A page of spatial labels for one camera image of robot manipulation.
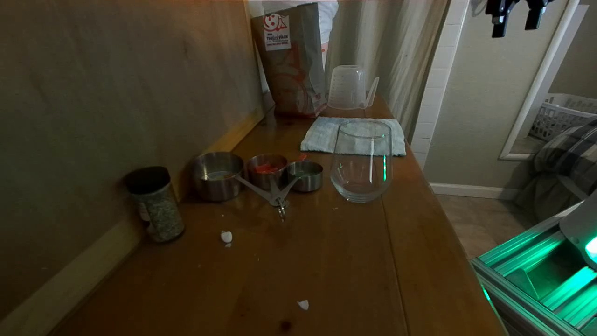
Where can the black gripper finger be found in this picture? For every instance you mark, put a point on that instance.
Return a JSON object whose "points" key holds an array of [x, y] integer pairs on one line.
{"points": [[537, 12], [499, 16]]}

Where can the light blue cloth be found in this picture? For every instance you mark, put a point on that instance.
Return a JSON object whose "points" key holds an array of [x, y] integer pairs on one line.
{"points": [[320, 137]]}

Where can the white framed mirror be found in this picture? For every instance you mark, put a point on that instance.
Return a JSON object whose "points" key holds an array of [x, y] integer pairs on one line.
{"points": [[542, 81]]}

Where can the white lattice basket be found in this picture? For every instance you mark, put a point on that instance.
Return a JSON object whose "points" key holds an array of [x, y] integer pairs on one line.
{"points": [[561, 115]]}

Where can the grey plaid blanket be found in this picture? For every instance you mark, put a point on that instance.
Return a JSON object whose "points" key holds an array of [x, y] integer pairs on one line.
{"points": [[563, 169]]}

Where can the clear plastic measuring jug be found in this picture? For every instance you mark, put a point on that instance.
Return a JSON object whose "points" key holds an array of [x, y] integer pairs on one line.
{"points": [[348, 87]]}

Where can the clear stemless wine glass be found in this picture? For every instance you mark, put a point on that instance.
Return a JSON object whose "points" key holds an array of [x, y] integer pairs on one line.
{"points": [[361, 169]]}

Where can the brown paper bag red print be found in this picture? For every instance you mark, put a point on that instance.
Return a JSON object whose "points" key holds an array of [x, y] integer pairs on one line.
{"points": [[296, 62]]}

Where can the small steel measuring cup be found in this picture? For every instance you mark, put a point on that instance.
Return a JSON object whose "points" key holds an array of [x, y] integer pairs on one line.
{"points": [[309, 178]]}

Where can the medium steel measuring cup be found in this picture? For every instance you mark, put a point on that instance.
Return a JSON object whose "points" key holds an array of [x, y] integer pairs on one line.
{"points": [[268, 169]]}

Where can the large steel measuring cup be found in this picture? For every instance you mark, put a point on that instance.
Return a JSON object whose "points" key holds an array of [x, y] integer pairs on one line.
{"points": [[218, 178]]}

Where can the white crumb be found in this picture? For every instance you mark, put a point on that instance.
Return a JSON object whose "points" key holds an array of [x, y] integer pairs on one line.
{"points": [[303, 305], [227, 236]]}

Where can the glass spice jar dark lid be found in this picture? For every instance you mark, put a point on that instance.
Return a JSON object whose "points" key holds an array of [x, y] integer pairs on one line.
{"points": [[160, 212]]}

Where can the white angled mount plate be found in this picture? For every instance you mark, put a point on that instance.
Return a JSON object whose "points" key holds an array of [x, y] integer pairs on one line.
{"points": [[581, 230]]}

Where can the green lit aluminium frame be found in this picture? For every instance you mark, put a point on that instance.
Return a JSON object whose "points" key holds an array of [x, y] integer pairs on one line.
{"points": [[535, 273]]}

